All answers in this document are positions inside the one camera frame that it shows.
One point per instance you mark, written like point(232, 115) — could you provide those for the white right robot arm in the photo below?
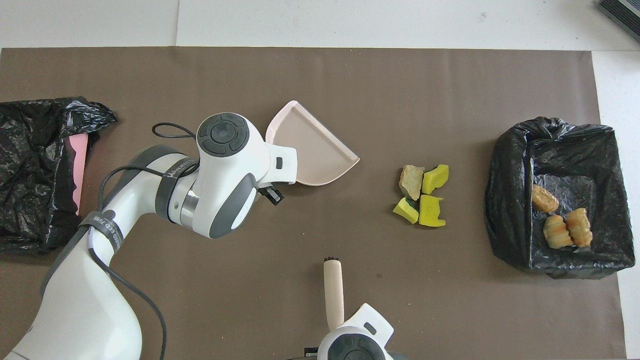
point(360, 330)

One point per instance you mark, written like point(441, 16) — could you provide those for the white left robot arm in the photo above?
point(235, 160)

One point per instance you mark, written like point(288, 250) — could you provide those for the crumpled black trash bag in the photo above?
point(35, 175)

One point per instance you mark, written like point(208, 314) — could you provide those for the beige hand brush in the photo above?
point(333, 295)

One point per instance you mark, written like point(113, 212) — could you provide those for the small yellow green sponge wedge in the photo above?
point(406, 211)

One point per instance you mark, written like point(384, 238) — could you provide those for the pale tan toy bread piece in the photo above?
point(579, 227)

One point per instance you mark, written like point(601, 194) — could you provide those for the notched yellow sponge piece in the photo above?
point(431, 211)

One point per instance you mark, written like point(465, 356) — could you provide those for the pale pink plastic dustpan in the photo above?
point(315, 150)

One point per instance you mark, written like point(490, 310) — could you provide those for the box-shaped black bag lined bin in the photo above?
point(510, 220)

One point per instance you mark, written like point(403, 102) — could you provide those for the beige stone-like chunk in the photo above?
point(411, 182)

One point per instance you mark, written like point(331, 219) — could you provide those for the striped orange toy croissant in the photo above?
point(557, 232)

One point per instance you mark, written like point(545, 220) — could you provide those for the brown paper table mat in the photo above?
point(400, 100)

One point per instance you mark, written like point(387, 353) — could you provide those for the dark ribbed grille object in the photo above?
point(622, 15)

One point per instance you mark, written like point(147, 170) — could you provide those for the pink plastic bin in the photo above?
point(78, 165)

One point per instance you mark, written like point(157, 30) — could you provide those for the curved yellow sponge piece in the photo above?
point(435, 179)

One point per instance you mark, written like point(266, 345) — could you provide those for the brown toy bread bun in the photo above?
point(545, 199)

